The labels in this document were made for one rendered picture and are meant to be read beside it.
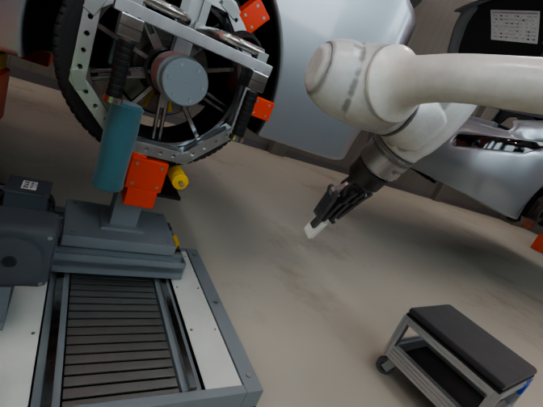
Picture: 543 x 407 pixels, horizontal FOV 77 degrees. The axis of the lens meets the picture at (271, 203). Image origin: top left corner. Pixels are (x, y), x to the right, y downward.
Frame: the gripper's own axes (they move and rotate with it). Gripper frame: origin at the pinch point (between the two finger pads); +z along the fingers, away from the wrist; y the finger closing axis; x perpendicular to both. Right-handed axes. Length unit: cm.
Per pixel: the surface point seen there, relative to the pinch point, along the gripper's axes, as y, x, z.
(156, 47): -18, 76, 9
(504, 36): 318, 167, -51
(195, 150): -4, 51, 29
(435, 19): 613, 454, -9
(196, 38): -18, 52, -9
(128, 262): -19, 34, 72
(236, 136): -3.7, 36.5, 7.5
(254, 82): -2.1, 43.8, -6.3
